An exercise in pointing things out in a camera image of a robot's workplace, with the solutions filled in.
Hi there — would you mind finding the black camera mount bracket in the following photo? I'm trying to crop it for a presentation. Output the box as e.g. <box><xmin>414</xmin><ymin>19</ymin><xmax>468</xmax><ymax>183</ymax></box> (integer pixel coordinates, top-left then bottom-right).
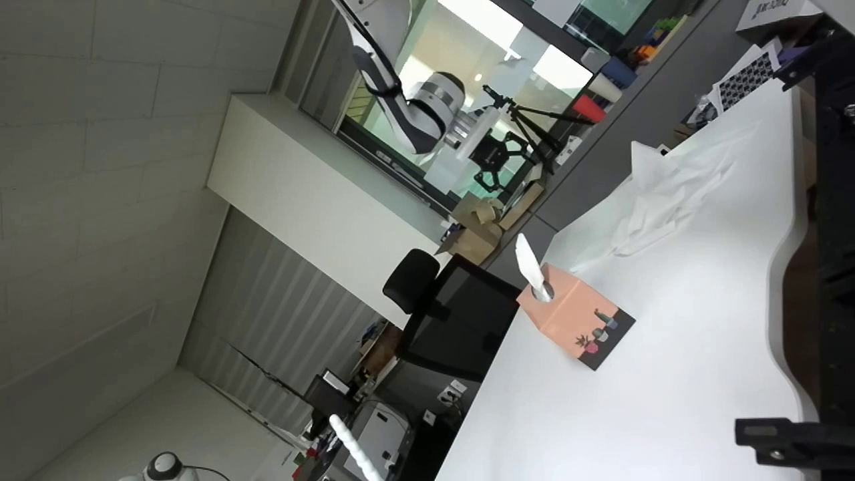
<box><xmin>731</xmin><ymin>414</ymin><xmax>855</xmax><ymax>473</ymax></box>

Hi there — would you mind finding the clear plastic bag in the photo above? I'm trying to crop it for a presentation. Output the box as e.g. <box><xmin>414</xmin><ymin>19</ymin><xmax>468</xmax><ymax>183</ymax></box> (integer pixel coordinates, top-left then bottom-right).
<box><xmin>609</xmin><ymin>186</ymin><xmax>706</xmax><ymax>262</ymax></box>

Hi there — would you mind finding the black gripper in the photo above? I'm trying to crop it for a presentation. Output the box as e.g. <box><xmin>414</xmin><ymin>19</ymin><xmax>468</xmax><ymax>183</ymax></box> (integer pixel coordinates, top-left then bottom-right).
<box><xmin>468</xmin><ymin>131</ymin><xmax>538</xmax><ymax>195</ymax></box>

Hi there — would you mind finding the grey divider panel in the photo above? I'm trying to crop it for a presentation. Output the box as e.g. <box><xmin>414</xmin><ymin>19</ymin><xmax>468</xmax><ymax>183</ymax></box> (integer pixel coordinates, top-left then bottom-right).
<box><xmin>532</xmin><ymin>0</ymin><xmax>804</xmax><ymax>235</ymax></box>

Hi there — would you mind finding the black white checkered box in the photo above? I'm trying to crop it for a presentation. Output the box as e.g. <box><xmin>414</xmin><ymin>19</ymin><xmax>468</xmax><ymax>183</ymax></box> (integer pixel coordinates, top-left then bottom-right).
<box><xmin>706</xmin><ymin>40</ymin><xmax>788</xmax><ymax>129</ymax></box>

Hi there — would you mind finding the brown cardboard box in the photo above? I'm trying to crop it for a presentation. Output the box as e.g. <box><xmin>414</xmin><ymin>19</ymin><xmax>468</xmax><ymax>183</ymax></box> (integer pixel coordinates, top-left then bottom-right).
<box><xmin>435</xmin><ymin>195</ymin><xmax>503</xmax><ymax>267</ymax></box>

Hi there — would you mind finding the black office chair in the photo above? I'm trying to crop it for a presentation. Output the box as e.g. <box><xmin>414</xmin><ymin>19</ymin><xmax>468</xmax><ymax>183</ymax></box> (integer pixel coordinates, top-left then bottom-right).
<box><xmin>380</xmin><ymin>247</ymin><xmax>523</xmax><ymax>383</ymax></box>

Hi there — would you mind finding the black camera tripod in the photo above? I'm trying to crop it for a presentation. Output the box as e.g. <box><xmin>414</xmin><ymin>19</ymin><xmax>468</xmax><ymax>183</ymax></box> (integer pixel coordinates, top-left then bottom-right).
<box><xmin>479</xmin><ymin>81</ymin><xmax>593</xmax><ymax>195</ymax></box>

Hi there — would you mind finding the grey roller shutter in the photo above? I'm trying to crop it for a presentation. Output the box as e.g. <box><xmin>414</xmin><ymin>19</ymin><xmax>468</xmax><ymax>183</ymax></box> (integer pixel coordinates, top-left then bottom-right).
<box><xmin>174</xmin><ymin>206</ymin><xmax>388</xmax><ymax>434</ymax></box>

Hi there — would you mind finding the small red object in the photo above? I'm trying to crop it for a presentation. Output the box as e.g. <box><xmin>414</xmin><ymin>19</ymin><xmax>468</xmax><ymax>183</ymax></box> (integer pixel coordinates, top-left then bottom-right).
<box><xmin>569</xmin><ymin>91</ymin><xmax>609</xmax><ymax>125</ymax></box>

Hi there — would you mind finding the black equipment rack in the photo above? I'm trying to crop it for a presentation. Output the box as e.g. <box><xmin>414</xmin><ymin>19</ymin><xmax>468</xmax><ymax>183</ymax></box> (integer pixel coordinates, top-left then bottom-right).
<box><xmin>780</xmin><ymin>17</ymin><xmax>855</xmax><ymax>434</ymax></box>

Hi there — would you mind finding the white carton box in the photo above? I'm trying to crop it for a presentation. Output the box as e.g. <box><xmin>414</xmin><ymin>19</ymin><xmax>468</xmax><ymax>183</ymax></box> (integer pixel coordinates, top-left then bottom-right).
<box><xmin>731</xmin><ymin>0</ymin><xmax>829</xmax><ymax>44</ymax></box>

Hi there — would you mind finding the white computer case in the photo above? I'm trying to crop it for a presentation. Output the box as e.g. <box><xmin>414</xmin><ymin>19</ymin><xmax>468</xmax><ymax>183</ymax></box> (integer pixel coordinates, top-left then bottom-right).
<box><xmin>349</xmin><ymin>398</ymin><xmax>414</xmax><ymax>467</ymax></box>

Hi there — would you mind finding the white light bar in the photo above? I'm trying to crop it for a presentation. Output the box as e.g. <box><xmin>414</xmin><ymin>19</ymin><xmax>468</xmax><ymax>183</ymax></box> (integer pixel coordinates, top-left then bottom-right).
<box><xmin>325</xmin><ymin>411</ymin><xmax>388</xmax><ymax>481</ymax></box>

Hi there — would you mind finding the pink and black tissue box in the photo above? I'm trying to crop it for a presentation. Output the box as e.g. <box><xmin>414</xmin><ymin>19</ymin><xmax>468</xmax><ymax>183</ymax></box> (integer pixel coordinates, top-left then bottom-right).
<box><xmin>514</xmin><ymin>262</ymin><xmax>638</xmax><ymax>375</ymax></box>

